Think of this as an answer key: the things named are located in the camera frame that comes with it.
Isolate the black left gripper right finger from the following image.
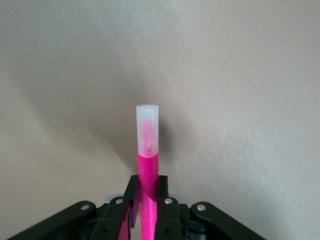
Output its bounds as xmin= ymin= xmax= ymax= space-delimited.
xmin=154 ymin=174 xmax=263 ymax=240

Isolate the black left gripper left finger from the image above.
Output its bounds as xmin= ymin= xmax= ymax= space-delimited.
xmin=7 ymin=174 xmax=141 ymax=240

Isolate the pink marker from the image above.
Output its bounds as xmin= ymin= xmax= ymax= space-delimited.
xmin=135 ymin=102 xmax=160 ymax=240

